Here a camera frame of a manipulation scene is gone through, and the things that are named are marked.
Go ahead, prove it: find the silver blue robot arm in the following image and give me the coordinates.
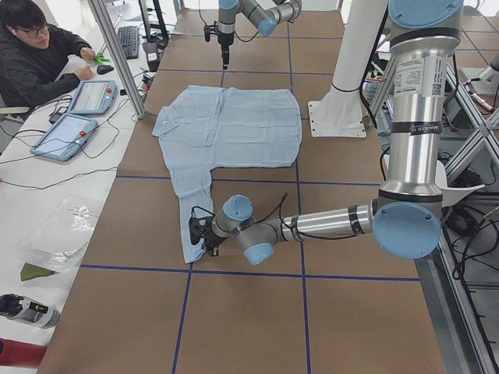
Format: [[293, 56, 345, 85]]
[[189, 1, 463, 265], [204, 0, 302, 70]]

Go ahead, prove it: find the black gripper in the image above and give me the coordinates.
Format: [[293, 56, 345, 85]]
[[219, 34, 234, 69], [189, 217, 221, 256]]

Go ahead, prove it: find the upper teach pendant tablet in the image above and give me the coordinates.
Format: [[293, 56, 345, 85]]
[[67, 80, 117, 116]]

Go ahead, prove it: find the green plastic toy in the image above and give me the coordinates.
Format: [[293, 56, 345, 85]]
[[94, 52, 109, 65]]

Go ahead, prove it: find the aluminium frame post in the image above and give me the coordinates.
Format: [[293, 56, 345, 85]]
[[88, 0, 146, 119]]

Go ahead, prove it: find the grey black handheld device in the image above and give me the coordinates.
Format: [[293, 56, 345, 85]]
[[1, 294, 60, 329]]

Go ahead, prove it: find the black computer keyboard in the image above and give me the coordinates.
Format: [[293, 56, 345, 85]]
[[117, 26, 140, 59]]

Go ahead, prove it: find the teach pendant tablet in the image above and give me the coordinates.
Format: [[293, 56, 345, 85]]
[[67, 80, 117, 116], [30, 114, 97, 161]]

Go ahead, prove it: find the seated person in black jacket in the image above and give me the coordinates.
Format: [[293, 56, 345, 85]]
[[1, 1, 96, 108]]

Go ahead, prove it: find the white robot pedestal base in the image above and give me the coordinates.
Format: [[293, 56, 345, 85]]
[[308, 0, 388, 138]]

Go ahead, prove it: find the green folded cloth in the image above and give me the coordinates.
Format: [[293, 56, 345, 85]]
[[19, 263, 55, 282]]

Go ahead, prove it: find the light blue button shirt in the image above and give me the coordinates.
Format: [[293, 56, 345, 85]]
[[152, 86, 302, 263]]

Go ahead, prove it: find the black computer mouse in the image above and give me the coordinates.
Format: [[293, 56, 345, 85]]
[[97, 65, 114, 75]]

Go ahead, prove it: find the lower teach pendant tablet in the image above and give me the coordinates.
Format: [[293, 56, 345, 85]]
[[30, 114, 97, 161]]

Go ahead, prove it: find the clear plastic bag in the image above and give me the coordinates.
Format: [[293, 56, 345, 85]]
[[16, 194, 104, 273]]

